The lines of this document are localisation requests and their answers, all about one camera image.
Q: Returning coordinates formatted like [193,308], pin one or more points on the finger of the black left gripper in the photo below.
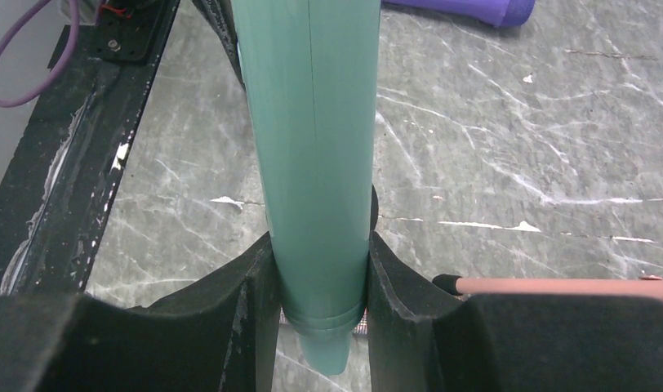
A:
[219,15]

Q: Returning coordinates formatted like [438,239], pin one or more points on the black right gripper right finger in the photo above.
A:
[420,338]

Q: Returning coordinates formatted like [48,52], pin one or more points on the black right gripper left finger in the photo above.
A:
[217,334]

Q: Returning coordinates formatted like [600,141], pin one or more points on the teal toy microphone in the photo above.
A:
[310,73]

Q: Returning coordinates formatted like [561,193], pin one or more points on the purple toy microphone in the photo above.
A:
[497,13]

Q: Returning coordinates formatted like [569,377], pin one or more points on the black round-base mic stand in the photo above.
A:
[374,210]

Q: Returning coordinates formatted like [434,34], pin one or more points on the pink music stand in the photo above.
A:
[459,286]

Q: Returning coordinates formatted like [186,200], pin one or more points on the black base bar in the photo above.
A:
[58,190]

